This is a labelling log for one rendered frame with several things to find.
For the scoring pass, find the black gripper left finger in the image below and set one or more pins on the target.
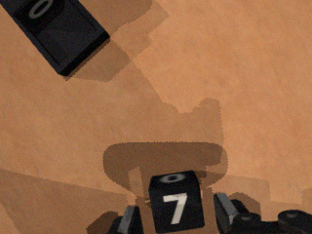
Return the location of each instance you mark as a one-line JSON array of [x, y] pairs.
[[130, 223]]

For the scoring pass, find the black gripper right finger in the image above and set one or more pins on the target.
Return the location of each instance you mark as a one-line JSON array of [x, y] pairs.
[[244, 222]]

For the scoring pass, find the black number cube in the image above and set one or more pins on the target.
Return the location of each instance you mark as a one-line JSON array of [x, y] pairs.
[[176, 202], [31, 12]]

